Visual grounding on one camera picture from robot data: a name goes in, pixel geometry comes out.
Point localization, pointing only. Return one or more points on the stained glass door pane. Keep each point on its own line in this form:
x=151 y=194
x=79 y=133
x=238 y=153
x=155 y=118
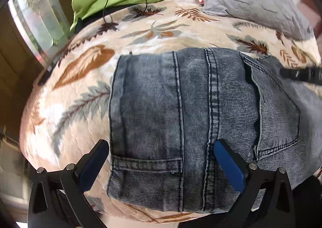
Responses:
x=37 y=22

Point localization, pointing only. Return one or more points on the black flat object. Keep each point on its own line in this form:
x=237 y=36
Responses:
x=44 y=78

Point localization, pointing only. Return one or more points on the leaf print blanket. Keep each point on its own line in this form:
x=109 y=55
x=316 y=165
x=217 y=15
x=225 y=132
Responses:
x=83 y=107

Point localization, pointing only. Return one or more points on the brown wooden door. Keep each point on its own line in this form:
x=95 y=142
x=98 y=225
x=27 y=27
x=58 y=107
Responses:
x=15 y=87

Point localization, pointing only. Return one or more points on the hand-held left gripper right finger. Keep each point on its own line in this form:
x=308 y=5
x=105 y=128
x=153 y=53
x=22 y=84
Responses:
x=227 y=167

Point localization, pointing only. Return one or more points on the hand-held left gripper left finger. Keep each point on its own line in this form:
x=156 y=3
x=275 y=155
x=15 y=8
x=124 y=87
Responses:
x=94 y=165

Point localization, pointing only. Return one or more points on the blue denim pants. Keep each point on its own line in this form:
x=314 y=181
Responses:
x=161 y=107

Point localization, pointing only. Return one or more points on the black cloth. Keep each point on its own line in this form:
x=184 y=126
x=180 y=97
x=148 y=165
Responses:
x=113 y=10

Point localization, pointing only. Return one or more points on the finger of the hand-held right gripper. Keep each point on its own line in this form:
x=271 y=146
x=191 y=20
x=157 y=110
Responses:
x=301 y=75

